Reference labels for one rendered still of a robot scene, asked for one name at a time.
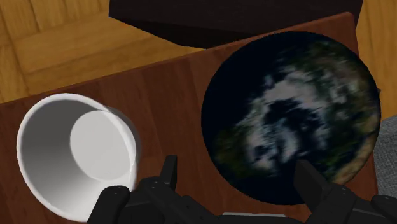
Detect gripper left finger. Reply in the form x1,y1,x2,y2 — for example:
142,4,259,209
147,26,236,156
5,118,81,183
87,155,218,224

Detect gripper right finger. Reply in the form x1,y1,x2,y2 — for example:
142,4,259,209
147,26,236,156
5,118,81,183
293,159,397,224

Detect grey upholstered seat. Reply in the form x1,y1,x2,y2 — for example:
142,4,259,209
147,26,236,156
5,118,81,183
374,115,397,199

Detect dark mottled round plate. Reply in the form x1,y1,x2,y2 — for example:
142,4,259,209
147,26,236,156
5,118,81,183
200,31,382,206

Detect brown wooden table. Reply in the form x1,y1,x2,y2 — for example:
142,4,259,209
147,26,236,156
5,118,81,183
0,11,379,224

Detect white cup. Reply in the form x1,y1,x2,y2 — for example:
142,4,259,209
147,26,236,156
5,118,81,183
17,93,143,223

